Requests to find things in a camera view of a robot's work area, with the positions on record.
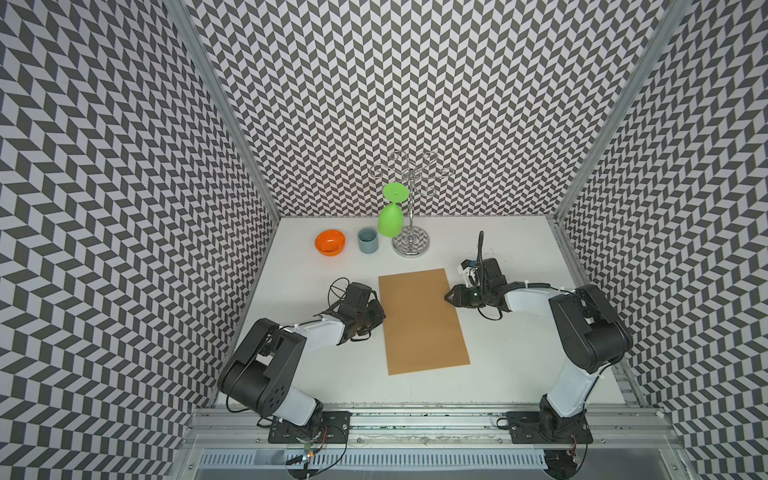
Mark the grey-blue cup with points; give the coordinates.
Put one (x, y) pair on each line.
(368, 242)

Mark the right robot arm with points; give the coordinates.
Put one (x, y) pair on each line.
(592, 335)

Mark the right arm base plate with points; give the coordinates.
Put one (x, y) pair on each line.
(547, 427)

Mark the chrome glass holder stand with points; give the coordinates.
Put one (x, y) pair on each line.
(414, 241)

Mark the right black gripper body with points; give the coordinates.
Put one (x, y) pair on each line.
(477, 296)

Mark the aluminium front rail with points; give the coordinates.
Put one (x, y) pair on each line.
(468, 425)

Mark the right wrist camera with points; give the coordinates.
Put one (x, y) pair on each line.
(468, 270)

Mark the orange plastic bowl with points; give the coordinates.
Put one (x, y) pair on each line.
(330, 242)

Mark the brown kraft file bag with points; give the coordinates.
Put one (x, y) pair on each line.
(422, 331)

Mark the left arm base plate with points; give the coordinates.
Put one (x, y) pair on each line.
(329, 427)

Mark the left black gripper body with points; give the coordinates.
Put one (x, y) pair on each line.
(370, 318)

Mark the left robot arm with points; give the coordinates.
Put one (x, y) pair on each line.
(259, 375)

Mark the green plastic wine glass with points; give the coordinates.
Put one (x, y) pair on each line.
(391, 217)

